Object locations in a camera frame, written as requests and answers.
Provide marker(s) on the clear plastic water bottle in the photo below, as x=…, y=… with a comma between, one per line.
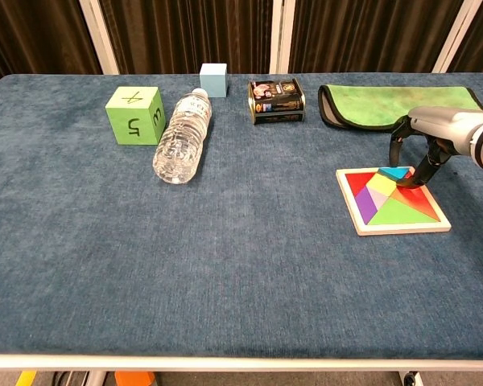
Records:
x=181, y=140

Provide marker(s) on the light blue cube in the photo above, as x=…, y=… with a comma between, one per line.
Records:
x=213, y=82

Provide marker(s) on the orange triangle tangram piece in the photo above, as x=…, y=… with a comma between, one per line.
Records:
x=420, y=205

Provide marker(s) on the black caster wheel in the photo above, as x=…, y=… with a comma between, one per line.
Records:
x=410, y=379

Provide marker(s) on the green microfiber cloth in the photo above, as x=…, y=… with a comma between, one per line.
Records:
x=370, y=104

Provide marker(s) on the purple parallelogram tangram piece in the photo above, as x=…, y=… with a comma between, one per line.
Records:
x=365, y=206

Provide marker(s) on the green numbered cube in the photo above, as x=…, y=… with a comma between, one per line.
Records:
x=133, y=124

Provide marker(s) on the blue fabric table cover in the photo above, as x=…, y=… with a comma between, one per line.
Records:
x=241, y=273

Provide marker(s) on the blue triangle tangram piece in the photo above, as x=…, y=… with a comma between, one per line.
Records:
x=395, y=173

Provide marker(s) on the yellow square tangram piece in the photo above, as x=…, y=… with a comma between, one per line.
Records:
x=381, y=187

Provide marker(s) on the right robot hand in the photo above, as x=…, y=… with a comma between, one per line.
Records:
x=442, y=124

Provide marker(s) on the white table leg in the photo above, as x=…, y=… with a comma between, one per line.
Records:
x=97, y=379

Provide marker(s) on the black printed tin can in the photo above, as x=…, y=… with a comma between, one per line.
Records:
x=275, y=102

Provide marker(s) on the lavender small triangle tangram piece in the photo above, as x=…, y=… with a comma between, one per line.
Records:
x=381, y=199

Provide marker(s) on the green triangle tangram piece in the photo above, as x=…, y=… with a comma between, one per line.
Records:
x=398, y=214

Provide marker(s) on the wooden tangram puzzle tray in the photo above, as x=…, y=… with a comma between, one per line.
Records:
x=402, y=229

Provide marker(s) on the white partition post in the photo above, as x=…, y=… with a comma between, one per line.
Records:
x=100, y=36
x=281, y=36
x=456, y=36

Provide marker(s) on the red triangle tangram piece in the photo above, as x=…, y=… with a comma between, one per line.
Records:
x=356, y=181

